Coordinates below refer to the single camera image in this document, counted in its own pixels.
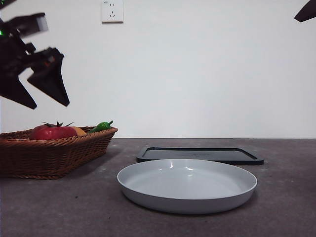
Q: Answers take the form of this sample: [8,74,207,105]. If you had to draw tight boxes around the red toy tomato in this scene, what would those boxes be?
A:
[30,121,79,141]

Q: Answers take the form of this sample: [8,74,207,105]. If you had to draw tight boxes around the green chili pepper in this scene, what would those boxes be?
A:
[87,120,114,134]

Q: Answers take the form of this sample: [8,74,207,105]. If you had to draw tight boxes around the brown wicker basket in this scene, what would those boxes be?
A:
[0,126,119,180]

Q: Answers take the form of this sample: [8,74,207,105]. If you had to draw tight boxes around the black rectangular tray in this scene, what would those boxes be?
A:
[136,146,265,166]

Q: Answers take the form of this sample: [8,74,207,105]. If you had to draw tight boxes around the grey round plate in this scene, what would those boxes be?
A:
[117,158,258,215]

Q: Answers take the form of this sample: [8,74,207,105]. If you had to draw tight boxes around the pale grey left wrist camera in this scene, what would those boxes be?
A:
[31,13,49,34]

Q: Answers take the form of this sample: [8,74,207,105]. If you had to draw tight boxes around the white wall socket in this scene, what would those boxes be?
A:
[101,0,124,24]

